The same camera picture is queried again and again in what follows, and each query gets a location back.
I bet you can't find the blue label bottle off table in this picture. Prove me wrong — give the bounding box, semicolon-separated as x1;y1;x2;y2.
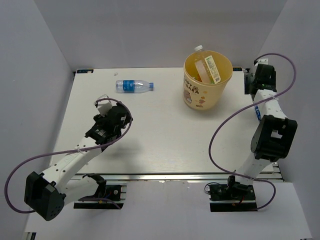
254;105;262;122

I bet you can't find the blue label water bottle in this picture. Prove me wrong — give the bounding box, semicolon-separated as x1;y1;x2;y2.
115;80;154;94

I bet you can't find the clear white cap bottle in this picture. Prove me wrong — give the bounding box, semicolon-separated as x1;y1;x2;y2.
194;45;221;84

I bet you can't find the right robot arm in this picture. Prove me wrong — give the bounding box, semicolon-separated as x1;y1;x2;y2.
225;63;298;200

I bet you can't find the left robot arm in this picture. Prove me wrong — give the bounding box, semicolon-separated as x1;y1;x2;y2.
24;103;133;221

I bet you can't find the yellow capybara bin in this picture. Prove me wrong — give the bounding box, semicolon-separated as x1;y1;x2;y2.
183;50;233;111

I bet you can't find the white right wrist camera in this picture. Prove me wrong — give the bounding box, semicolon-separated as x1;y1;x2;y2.
253;58;269;67

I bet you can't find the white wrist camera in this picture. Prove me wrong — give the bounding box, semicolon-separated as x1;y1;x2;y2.
94;94;113;117
253;58;269;67

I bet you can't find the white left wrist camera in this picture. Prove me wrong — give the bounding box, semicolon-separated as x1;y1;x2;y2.
94;94;113;117

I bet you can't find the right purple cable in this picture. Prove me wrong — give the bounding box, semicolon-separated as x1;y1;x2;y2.
208;52;298;212

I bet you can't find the purple cable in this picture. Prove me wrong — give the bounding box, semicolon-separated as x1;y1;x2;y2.
208;52;298;212
4;97;133;214

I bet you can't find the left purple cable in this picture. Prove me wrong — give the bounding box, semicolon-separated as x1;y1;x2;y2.
4;97;133;214

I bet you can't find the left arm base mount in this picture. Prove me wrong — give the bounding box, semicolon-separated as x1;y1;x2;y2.
73;173;127;210

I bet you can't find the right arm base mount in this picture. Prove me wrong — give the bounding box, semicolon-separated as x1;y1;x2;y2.
204;175;258;213

